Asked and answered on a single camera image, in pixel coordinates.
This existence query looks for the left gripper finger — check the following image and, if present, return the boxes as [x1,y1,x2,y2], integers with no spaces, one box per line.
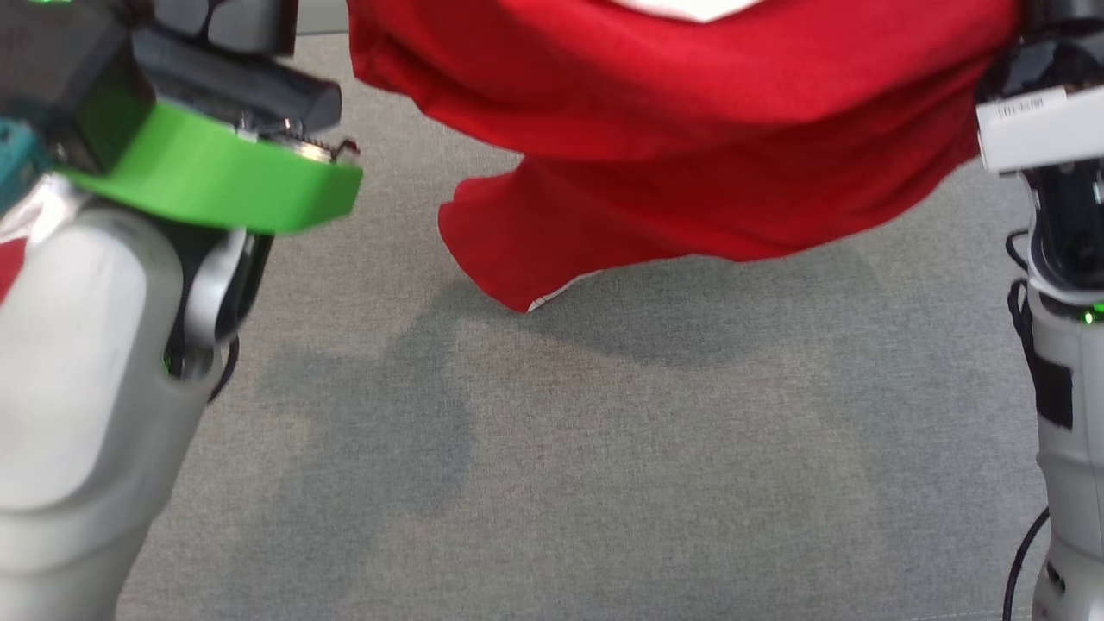
[151,0,210,37]
[207,0,299,58]

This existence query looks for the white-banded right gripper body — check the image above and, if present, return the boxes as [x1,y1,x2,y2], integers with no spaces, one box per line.
[975,17,1104,175]

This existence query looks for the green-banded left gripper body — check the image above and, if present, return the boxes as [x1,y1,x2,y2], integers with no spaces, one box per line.
[52,26,363,235]

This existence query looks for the red and white t-shirt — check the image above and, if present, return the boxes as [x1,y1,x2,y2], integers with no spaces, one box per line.
[0,237,28,304]

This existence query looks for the red shorts with white stripes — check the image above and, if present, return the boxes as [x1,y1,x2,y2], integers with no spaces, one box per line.
[347,0,1023,313]

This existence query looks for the grey fabric sofa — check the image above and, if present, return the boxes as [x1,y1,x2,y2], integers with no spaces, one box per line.
[116,34,1049,621]

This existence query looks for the teal left camera connector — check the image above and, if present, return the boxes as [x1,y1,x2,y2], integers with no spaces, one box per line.
[0,119,48,212]

